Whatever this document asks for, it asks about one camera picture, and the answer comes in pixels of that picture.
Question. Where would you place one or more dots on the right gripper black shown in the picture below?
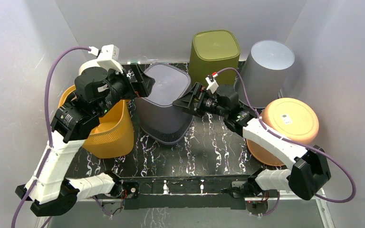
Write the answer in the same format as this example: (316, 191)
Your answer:
(196, 98)

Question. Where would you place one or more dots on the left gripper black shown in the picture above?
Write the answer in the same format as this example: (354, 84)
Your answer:
(141, 87)

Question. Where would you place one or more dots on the grey mesh basket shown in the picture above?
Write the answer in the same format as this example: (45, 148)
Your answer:
(157, 116)

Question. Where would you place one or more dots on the olive green mesh basket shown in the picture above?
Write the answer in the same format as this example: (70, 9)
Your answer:
(212, 51)

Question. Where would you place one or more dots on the yellow mesh basket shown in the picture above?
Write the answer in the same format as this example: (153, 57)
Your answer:
(114, 136)

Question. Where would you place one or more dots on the light grey round bucket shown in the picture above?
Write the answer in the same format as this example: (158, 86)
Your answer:
(264, 72)

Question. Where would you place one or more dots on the orange round plastic bucket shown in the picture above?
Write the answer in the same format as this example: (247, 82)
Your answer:
(292, 118)

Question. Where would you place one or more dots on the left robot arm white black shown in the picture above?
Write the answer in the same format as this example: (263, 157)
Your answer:
(97, 91)

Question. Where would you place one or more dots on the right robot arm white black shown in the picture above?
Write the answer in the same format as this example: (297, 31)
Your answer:
(306, 171)

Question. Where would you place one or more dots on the cream bin with orange rim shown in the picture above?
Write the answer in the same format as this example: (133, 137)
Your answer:
(89, 64)

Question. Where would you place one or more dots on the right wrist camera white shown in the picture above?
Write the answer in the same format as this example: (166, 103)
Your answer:
(212, 84)

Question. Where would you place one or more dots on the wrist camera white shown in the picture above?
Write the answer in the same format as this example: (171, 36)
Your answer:
(212, 84)
(106, 57)

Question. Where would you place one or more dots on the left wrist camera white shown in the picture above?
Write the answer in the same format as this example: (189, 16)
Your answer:
(106, 57)

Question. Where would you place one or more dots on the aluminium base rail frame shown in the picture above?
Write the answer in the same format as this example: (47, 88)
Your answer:
(273, 210)

